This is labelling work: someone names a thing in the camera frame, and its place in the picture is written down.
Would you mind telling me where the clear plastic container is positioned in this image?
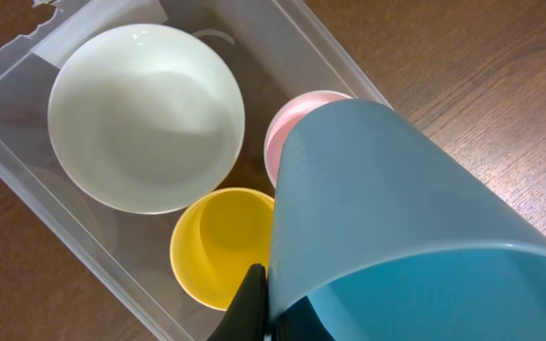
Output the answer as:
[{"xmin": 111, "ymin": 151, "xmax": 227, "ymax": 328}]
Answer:
[{"xmin": 0, "ymin": 0, "xmax": 383, "ymax": 340}]

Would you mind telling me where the yellow cup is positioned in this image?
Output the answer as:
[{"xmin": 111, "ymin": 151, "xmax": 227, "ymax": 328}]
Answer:
[{"xmin": 170, "ymin": 188, "xmax": 274, "ymax": 311}]

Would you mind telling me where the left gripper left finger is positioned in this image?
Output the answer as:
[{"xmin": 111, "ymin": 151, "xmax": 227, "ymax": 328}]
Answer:
[{"xmin": 208, "ymin": 263, "xmax": 268, "ymax": 341}]

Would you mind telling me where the white bowl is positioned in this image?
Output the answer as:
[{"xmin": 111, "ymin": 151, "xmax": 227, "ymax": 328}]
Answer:
[{"xmin": 47, "ymin": 24, "xmax": 246, "ymax": 214}]

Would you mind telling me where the blue cup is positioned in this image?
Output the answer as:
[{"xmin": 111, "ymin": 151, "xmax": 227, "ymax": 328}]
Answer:
[{"xmin": 268, "ymin": 99, "xmax": 546, "ymax": 340}]

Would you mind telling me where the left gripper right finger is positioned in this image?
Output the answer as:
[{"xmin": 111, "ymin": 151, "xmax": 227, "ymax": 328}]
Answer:
[{"xmin": 275, "ymin": 296, "xmax": 335, "ymax": 341}]

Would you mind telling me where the pink cup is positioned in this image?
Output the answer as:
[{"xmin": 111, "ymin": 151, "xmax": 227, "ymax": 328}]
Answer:
[{"xmin": 264, "ymin": 90, "xmax": 352, "ymax": 187}]

